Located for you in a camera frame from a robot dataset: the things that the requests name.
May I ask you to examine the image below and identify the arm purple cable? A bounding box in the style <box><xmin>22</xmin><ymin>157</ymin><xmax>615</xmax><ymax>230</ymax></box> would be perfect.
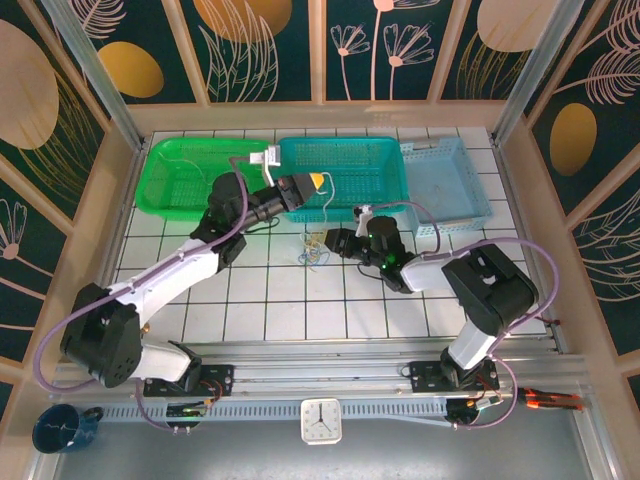
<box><xmin>367</xmin><ymin>200</ymin><xmax>560</xmax><ymax>432</ymax></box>
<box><xmin>32</xmin><ymin>153</ymin><xmax>266</xmax><ymax>434</ymax></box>

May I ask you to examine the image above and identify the aluminium frame post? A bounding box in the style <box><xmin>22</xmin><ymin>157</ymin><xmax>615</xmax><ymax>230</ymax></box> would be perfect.
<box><xmin>491</xmin><ymin>0</ymin><xmax>587</xmax><ymax>147</ymax></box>
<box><xmin>40</xmin><ymin>0</ymin><xmax>147</xmax><ymax>152</ymax></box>

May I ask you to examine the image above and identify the orange black hand tool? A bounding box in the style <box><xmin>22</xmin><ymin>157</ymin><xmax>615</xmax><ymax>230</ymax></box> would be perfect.
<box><xmin>517</xmin><ymin>387</ymin><xmax>584</xmax><ymax>412</ymax></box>

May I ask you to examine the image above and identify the teal plastic basket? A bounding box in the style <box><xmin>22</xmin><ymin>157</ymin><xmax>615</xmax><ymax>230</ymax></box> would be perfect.
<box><xmin>272</xmin><ymin>135</ymin><xmax>412</xmax><ymax>225</ymax></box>

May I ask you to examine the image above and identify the light blue plastic basket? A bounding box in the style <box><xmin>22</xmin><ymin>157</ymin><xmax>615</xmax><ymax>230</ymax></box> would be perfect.
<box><xmin>399</xmin><ymin>135</ymin><xmax>496</xmax><ymax>240</ymax></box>

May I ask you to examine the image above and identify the dark blue mug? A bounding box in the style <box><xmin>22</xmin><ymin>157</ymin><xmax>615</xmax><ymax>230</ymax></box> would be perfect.
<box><xmin>32</xmin><ymin>403</ymin><xmax>105</xmax><ymax>455</ymax></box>

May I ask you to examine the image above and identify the green plastic basket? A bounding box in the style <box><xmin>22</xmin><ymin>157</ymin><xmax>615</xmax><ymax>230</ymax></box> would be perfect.
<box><xmin>134</xmin><ymin>137</ymin><xmax>277</xmax><ymax>224</ymax></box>

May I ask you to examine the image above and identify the thin white cable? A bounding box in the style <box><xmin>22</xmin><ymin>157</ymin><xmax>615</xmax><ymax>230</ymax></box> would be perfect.
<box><xmin>167</xmin><ymin>155</ymin><xmax>214</xmax><ymax>189</ymax></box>
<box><xmin>304</xmin><ymin>172</ymin><xmax>335</xmax><ymax>251</ymax></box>

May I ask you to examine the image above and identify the black connector module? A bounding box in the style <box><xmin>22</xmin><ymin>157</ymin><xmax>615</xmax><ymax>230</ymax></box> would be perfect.
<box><xmin>444</xmin><ymin>394</ymin><xmax>506</xmax><ymax>429</ymax></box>
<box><xmin>164</xmin><ymin>399</ymin><xmax>216</xmax><ymax>435</ymax></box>

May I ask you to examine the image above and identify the thin blue cable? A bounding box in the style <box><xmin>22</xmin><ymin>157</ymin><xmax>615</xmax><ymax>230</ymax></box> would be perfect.
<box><xmin>297</xmin><ymin>247</ymin><xmax>330</xmax><ymax>266</ymax></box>

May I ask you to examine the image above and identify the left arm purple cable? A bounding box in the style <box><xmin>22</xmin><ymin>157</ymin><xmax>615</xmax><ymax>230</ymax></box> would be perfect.
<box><xmin>32</xmin><ymin>153</ymin><xmax>266</xmax><ymax>434</ymax></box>

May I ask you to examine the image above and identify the grey slotted cable duct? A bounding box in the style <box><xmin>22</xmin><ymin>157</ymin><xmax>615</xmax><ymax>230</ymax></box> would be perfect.
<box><xmin>97</xmin><ymin>397</ymin><xmax>516</xmax><ymax>426</ymax></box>

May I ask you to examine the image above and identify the aluminium rail base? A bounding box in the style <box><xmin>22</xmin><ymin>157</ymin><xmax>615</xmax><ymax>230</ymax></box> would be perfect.
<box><xmin>48</xmin><ymin>338</ymin><xmax>594</xmax><ymax>401</ymax></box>

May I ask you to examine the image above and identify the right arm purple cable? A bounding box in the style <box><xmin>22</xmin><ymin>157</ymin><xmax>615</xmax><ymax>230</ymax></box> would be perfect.
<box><xmin>367</xmin><ymin>200</ymin><xmax>560</xmax><ymax>432</ymax></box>

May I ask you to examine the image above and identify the white square clock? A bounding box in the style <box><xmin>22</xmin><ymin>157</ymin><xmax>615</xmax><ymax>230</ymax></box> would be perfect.
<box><xmin>299</xmin><ymin>397</ymin><xmax>344</xmax><ymax>446</ymax></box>

